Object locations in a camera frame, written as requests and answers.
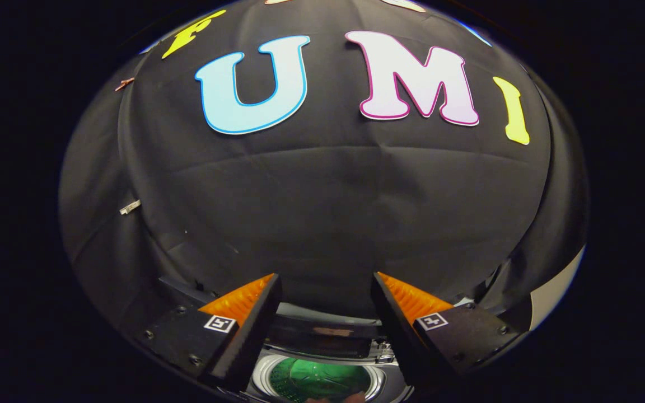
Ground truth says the green button shirt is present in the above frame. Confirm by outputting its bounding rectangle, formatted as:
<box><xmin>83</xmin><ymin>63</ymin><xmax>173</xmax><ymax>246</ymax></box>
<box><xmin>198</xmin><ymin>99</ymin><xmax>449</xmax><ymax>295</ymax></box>
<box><xmin>269</xmin><ymin>358</ymin><xmax>372</xmax><ymax>403</ymax></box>

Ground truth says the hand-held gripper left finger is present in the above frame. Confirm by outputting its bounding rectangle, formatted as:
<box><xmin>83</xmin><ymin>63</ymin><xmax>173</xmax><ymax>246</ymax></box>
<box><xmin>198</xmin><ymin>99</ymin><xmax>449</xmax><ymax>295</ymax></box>
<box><xmin>135</xmin><ymin>273</ymin><xmax>283</xmax><ymax>392</ymax></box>

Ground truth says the black backdrop cloth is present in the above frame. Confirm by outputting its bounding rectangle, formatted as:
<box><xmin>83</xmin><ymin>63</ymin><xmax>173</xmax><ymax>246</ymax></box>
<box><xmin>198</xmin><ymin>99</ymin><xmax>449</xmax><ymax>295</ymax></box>
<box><xmin>58</xmin><ymin>0</ymin><xmax>589</xmax><ymax>342</ymax></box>

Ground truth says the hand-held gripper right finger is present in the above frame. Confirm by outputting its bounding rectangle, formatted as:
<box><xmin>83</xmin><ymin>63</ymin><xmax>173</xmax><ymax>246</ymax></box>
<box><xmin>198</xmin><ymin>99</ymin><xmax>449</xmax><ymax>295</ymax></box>
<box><xmin>371</xmin><ymin>271</ymin><xmax>526</xmax><ymax>388</ymax></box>

